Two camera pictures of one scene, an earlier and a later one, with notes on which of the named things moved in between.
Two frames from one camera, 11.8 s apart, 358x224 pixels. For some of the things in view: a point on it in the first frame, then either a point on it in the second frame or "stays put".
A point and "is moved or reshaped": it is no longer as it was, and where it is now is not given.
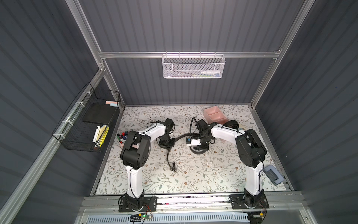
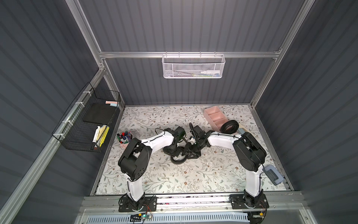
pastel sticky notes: [112, 103] stays put
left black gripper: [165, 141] -> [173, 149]
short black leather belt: [194, 136] is moved or reshaped
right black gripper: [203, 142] -> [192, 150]
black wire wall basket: [84, 126] stays put
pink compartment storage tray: [214, 114] stays put
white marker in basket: [95, 136] stays put
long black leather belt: [233, 124] stays put
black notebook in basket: [100, 112] stays put
